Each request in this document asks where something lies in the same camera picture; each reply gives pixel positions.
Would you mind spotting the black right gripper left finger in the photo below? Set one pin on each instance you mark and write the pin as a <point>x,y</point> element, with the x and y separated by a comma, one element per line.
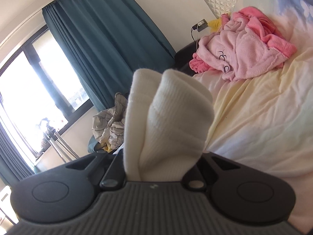
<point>115,176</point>

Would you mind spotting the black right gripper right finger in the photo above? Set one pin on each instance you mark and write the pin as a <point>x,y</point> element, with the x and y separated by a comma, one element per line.
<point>193,179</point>

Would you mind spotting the cream white zip sweatshirt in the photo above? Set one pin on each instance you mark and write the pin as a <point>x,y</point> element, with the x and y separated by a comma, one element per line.
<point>167,121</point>

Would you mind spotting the yellow cloth on sofa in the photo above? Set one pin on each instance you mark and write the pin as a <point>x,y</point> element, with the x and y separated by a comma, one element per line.
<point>108,148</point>

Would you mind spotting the beige crumpled quilted jacket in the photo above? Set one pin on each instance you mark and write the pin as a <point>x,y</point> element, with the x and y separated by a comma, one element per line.
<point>108,125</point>

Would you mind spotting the metal garment steamer stand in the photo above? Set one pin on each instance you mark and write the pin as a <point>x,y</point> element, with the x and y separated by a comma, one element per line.
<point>51,135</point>

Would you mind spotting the pastel rainbow bed blanket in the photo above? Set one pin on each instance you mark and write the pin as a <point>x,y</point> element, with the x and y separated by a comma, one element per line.
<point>266,122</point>

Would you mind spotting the teal curtain left of window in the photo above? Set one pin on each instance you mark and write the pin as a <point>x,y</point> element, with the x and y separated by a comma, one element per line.
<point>13,166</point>

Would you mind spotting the teal curtain of window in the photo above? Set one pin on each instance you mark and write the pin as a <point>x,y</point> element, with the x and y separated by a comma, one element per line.
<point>13,166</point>
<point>106,41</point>

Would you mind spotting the dark framed window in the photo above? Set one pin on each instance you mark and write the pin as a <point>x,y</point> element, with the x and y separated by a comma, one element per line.
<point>40,89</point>

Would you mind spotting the teal curtain right of window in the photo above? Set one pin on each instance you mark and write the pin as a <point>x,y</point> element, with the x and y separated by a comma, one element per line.
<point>106,41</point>

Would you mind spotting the pink fleece bathrobe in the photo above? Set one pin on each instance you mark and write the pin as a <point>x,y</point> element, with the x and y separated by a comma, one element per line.
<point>248,44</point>

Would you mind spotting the yellow plush toy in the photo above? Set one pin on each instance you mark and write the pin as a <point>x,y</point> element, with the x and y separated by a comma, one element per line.
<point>215,25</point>

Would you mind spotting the wall power socket with charger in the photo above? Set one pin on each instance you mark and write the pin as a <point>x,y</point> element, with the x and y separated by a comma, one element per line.
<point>196,31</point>

